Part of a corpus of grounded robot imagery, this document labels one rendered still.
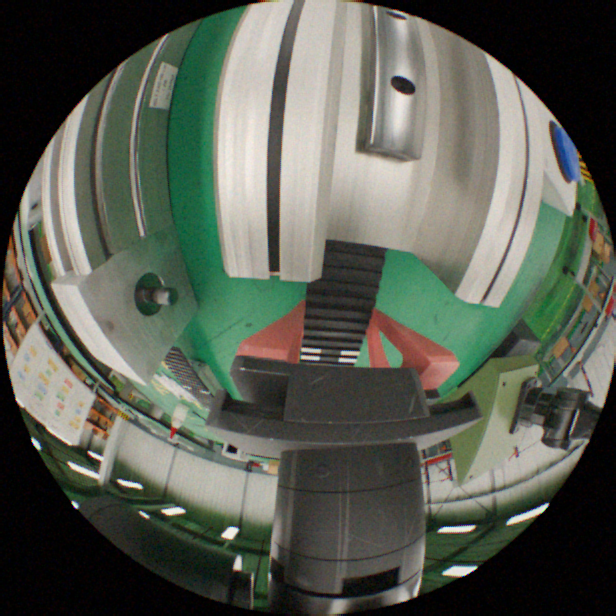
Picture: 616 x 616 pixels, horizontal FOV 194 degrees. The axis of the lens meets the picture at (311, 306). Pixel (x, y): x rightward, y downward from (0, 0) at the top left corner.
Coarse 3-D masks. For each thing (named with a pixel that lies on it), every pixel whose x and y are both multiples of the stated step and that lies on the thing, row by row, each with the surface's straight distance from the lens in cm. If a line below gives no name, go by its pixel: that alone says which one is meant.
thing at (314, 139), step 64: (320, 0) 8; (256, 64) 5; (320, 64) 5; (384, 64) 9; (448, 64) 11; (256, 128) 4; (320, 128) 4; (384, 128) 7; (448, 128) 9; (512, 128) 7; (256, 192) 4; (320, 192) 4; (384, 192) 8; (448, 192) 8; (512, 192) 7; (256, 256) 4; (320, 256) 4; (448, 256) 7; (512, 256) 8
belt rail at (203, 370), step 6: (192, 360) 31; (192, 366) 30; (198, 366) 30; (204, 366) 29; (198, 372) 29; (204, 372) 30; (210, 372) 31; (204, 378) 29; (210, 378) 31; (210, 384) 31; (216, 384) 33; (210, 390) 32; (216, 390) 35
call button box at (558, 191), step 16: (544, 112) 18; (544, 128) 17; (544, 144) 16; (544, 160) 15; (560, 160) 18; (544, 176) 16; (560, 176) 18; (544, 192) 19; (560, 192) 18; (560, 208) 21
